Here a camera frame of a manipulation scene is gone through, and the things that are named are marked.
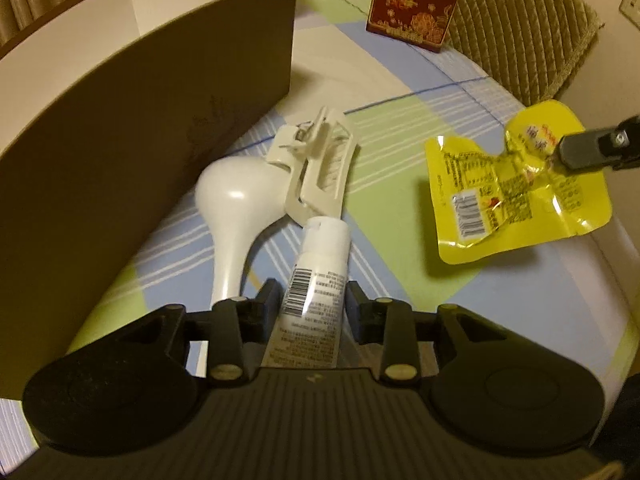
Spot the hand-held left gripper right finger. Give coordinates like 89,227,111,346
346,280,507,382

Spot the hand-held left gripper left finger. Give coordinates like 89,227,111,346
117,280,282,382

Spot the white lotion tube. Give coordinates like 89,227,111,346
260,216,351,368

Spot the yellow snack packet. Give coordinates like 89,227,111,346
424,100,613,265

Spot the brown cardboard box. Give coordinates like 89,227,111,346
0,0,299,401

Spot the white plastic spoon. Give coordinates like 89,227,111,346
194,156,291,308

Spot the quilted chair cushion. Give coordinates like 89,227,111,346
445,0,606,111

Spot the white hair claw clip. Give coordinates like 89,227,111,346
265,106,362,228

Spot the red gift box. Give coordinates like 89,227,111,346
366,0,471,54

